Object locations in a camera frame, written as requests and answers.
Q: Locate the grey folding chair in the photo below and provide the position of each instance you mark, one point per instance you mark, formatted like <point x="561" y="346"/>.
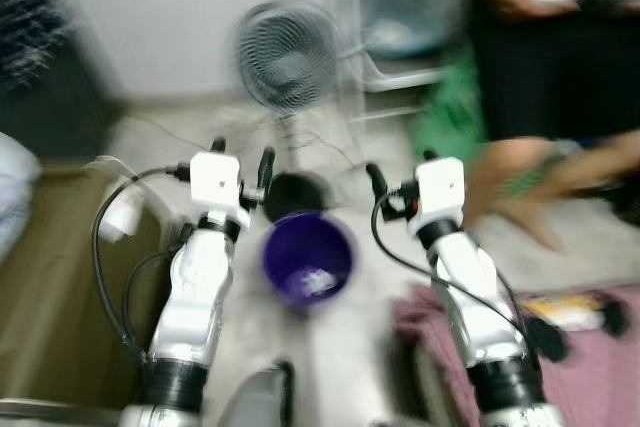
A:
<point x="400" y="72"/>

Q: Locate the purple plastic bin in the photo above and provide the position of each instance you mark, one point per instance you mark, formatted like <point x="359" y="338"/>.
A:
<point x="308" y="252"/>

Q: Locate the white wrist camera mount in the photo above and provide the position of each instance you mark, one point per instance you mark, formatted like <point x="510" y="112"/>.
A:
<point x="215" y="185"/>
<point x="440" y="192"/>

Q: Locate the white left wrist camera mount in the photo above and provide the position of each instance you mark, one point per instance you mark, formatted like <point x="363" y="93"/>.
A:
<point x="215" y="185"/>

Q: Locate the white cloth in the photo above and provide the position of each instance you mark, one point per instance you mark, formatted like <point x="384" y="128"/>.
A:
<point x="12" y="192"/>

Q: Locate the mauve cartoon print blanket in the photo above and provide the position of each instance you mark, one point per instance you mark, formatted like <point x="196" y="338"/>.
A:
<point x="600" y="377"/>

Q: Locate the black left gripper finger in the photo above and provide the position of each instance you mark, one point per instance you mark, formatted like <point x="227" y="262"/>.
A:
<point x="266" y="169"/>
<point x="218" y="145"/>

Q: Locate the white paper tag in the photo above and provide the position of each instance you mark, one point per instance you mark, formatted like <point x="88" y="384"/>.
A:
<point x="122" y="212"/>

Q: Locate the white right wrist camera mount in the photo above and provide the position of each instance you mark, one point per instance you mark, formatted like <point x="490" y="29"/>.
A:
<point x="440" y="192"/>

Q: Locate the black cabinet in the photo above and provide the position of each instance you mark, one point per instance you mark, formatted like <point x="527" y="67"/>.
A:
<point x="60" y="117"/>

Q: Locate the olive brown storage box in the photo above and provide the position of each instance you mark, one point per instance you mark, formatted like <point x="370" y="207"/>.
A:
<point x="50" y="297"/>

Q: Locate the grey pedestal fan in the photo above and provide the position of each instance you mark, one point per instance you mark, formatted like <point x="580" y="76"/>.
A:
<point x="288" y="57"/>

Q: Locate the light blue cushion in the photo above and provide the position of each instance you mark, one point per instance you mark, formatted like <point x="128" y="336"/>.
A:
<point x="405" y="22"/>

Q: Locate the green plastic stool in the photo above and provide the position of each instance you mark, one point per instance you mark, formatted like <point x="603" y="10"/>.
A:
<point x="450" y="117"/>

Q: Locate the dark floral print cloth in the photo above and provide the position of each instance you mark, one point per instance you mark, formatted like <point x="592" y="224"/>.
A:
<point x="25" y="17"/>

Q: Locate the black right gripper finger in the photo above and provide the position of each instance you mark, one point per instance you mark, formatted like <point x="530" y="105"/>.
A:
<point x="431" y="155"/>
<point x="377" y="182"/>

